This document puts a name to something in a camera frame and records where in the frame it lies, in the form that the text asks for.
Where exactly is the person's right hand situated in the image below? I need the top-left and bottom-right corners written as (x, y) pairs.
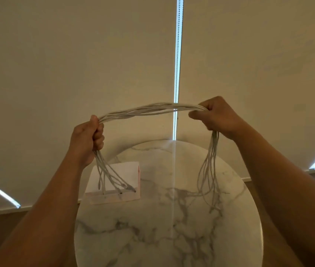
top-left (188, 96), bottom-right (244, 141)

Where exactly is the person's left hand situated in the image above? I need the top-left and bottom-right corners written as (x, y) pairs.
top-left (68, 115), bottom-right (105, 168)

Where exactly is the white pink box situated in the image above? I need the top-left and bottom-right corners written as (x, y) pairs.
top-left (84, 161), bottom-right (141, 205)

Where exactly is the person's left forearm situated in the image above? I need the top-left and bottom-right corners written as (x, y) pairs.
top-left (0, 154), bottom-right (86, 267)

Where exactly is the person's right forearm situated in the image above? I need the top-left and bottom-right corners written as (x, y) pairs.
top-left (231, 119), bottom-right (315, 267)

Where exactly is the round marble table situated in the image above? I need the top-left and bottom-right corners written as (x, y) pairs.
top-left (74, 139), bottom-right (264, 267)

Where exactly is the blind bead pull chain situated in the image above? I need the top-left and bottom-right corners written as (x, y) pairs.
top-left (173, 0), bottom-right (185, 141)

